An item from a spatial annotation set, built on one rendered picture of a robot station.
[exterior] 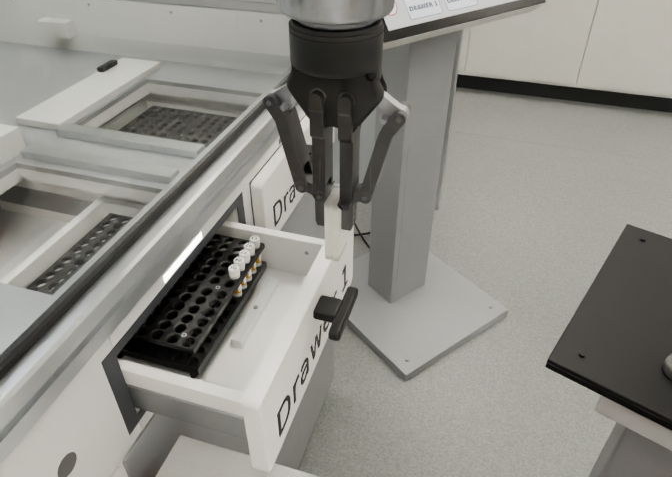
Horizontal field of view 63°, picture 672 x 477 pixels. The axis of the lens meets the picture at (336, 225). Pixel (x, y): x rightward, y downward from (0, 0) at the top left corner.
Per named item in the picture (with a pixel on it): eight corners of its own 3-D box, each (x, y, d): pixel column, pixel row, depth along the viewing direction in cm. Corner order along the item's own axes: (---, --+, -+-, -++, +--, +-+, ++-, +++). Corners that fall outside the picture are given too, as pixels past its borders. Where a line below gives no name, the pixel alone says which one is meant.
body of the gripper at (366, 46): (399, 6, 44) (392, 112, 50) (301, -2, 46) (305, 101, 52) (378, 34, 39) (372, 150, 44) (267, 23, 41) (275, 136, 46)
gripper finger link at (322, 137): (324, 94, 45) (307, 92, 45) (322, 207, 51) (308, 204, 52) (338, 77, 48) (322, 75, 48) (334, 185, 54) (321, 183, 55)
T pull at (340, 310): (358, 294, 60) (359, 285, 59) (338, 344, 54) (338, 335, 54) (327, 288, 61) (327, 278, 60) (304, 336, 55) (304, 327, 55)
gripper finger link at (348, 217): (345, 177, 52) (376, 182, 51) (344, 220, 55) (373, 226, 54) (341, 186, 51) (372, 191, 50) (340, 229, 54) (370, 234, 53)
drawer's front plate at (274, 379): (352, 279, 74) (354, 213, 68) (269, 476, 52) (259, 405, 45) (340, 276, 75) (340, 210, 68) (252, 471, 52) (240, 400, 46)
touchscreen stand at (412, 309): (506, 315, 181) (592, -11, 120) (405, 382, 160) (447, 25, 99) (405, 240, 213) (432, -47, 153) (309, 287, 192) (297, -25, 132)
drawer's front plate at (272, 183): (329, 155, 102) (328, 100, 95) (268, 249, 79) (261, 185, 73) (320, 154, 102) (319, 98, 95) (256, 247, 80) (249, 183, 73)
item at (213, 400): (336, 276, 72) (336, 240, 69) (257, 446, 53) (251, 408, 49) (81, 223, 82) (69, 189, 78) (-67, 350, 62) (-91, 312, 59)
